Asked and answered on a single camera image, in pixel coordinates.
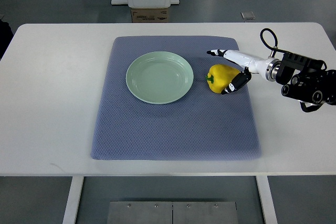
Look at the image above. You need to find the blue textured mat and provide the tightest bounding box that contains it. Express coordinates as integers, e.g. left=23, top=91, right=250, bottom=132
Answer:
left=91, top=36, right=261, bottom=161

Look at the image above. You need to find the light green plate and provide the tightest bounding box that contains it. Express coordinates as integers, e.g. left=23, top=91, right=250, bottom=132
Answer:
left=125, top=51, right=194, bottom=104

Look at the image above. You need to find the brown cardboard box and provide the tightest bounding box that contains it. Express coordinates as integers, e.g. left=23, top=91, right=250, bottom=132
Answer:
left=131, top=8, right=169, bottom=23

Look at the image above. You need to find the left white table leg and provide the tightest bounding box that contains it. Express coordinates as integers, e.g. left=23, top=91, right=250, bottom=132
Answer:
left=62, top=176, right=84, bottom=224

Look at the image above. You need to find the yellow bell pepper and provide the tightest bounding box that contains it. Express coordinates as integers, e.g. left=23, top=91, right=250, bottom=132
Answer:
left=205, top=64, right=240, bottom=94

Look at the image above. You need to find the dark clothed person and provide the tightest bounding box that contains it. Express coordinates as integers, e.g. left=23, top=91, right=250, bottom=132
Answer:
left=0, top=20, right=14, bottom=59

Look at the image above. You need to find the right white table leg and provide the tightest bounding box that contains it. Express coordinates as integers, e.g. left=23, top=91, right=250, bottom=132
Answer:
left=256, top=175, right=278, bottom=224

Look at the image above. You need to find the grey floor plate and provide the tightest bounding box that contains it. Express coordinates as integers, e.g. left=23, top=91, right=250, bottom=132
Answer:
left=240, top=11, right=256, bottom=20

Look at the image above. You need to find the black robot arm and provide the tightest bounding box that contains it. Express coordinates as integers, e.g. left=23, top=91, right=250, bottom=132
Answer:
left=260, top=28, right=335, bottom=112

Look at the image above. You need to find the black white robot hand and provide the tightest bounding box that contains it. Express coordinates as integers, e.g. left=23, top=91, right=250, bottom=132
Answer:
left=207, top=49, right=276, bottom=94

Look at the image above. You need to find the white table leg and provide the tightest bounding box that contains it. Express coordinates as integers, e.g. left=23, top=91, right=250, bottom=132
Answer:
left=62, top=176, right=84, bottom=224
left=256, top=175, right=278, bottom=224

